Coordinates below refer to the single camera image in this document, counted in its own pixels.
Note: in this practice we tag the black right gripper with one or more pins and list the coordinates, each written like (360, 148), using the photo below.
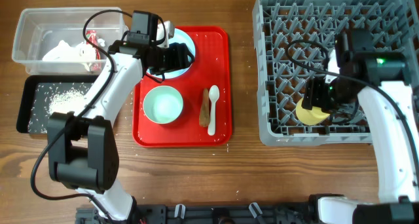
(313, 96)

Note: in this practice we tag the yellow plastic cup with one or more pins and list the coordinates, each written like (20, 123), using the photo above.
(310, 117)

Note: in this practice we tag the light blue plate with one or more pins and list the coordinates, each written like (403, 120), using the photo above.
(179, 37)

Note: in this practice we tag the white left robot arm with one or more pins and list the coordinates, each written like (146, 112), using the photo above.
(82, 152)

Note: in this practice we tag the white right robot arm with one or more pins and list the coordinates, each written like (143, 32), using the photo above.
(379, 83)

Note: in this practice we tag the red snack wrapper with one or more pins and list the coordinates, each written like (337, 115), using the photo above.
(91, 53)

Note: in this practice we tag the crumpled white tissue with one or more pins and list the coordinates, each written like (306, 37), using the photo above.
(70, 53)

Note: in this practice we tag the black waste tray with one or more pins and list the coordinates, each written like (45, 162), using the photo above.
(38, 89)

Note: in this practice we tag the red plastic tray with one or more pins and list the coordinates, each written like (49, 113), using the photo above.
(211, 67)

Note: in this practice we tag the green bowl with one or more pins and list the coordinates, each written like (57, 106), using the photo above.
(163, 104)

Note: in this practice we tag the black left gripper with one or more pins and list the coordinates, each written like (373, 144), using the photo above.
(180, 57)

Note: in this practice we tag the brown food stick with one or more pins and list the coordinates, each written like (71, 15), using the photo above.
(204, 116)

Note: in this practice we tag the grey dishwasher rack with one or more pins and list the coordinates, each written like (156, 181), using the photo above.
(281, 32)

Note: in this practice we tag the white plastic spoon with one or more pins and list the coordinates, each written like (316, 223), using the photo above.
(214, 95)

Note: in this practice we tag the white rice pile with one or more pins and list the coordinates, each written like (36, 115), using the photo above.
(71, 100)

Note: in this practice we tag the clear plastic bin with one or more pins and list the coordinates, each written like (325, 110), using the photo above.
(40, 30)

